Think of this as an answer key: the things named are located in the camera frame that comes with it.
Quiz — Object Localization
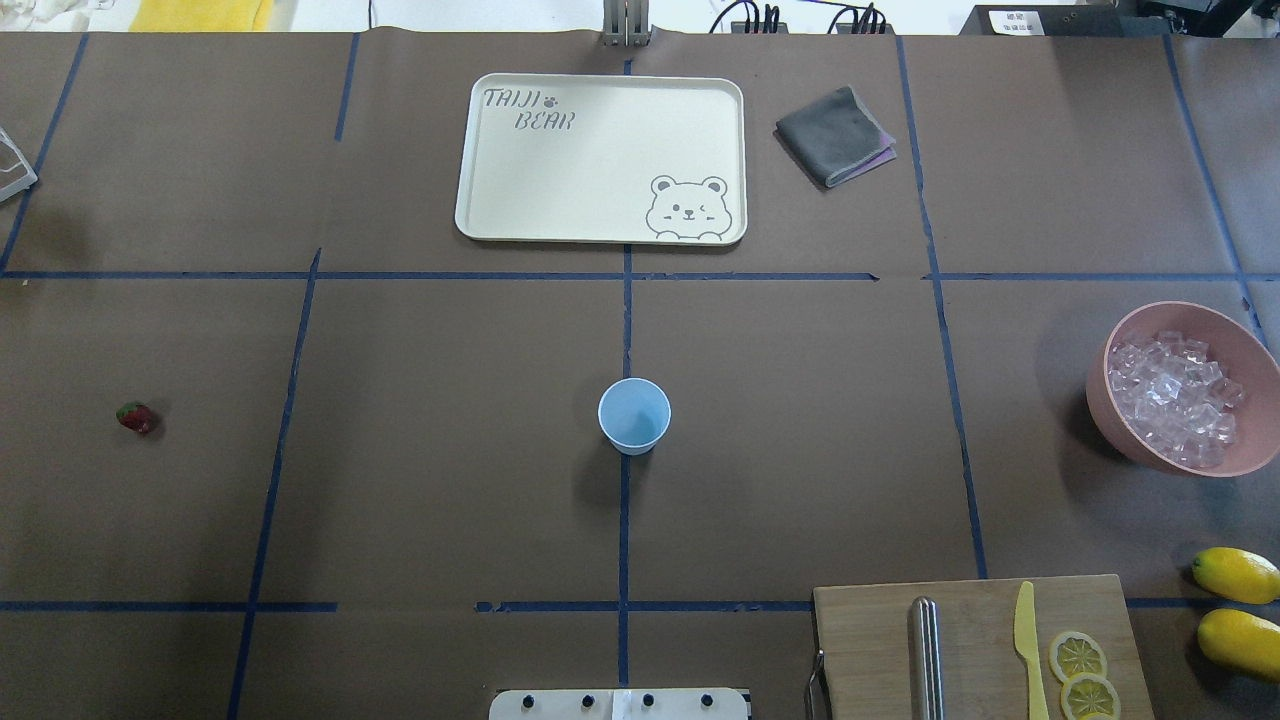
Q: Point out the clear ice cubes pile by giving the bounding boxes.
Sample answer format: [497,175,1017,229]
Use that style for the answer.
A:
[1105,331,1245,469]

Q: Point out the light blue plastic cup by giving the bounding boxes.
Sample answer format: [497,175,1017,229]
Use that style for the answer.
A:
[596,377,672,456]

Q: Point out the cream bear serving tray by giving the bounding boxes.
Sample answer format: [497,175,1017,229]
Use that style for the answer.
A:
[454,73,748,247]

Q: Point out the grey folded cloth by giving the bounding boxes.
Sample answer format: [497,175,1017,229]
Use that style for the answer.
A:
[774,85,897,190]

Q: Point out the black power strip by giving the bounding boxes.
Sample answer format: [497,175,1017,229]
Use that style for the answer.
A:
[707,1,893,36]

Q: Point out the wooden cutting board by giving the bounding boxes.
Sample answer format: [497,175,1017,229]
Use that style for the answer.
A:
[813,574,1155,719]

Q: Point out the yellow plastic knife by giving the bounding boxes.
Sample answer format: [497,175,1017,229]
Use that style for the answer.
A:
[1012,580,1050,719]

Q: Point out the red strawberry on table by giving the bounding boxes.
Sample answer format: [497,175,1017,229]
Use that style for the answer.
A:
[115,402,159,436]

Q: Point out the lemon slices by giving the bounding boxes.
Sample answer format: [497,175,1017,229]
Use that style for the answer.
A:
[1047,632,1123,719]

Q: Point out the yellow cloth on desk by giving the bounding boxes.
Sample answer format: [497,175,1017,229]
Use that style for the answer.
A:
[129,1,275,33]

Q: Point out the pink bowl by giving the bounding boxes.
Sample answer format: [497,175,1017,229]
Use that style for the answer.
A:
[1085,301,1279,478]

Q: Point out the yellow lemon right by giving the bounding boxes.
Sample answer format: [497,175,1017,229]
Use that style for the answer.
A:
[1190,546,1279,605]

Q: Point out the yellow lemon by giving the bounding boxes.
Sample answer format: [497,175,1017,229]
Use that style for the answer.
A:
[1190,546,1279,605]
[1196,609,1279,684]

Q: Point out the yellow lemon left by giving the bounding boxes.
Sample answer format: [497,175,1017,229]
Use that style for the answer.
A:
[1196,609,1279,684]

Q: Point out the aluminium frame post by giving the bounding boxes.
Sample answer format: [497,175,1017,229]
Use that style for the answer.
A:
[602,0,652,47]

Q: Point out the steel handled knife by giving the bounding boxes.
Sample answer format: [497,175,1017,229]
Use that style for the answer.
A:
[909,596,945,719]

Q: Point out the white wire cup rack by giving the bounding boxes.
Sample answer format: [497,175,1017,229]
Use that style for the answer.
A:
[0,128,38,202]

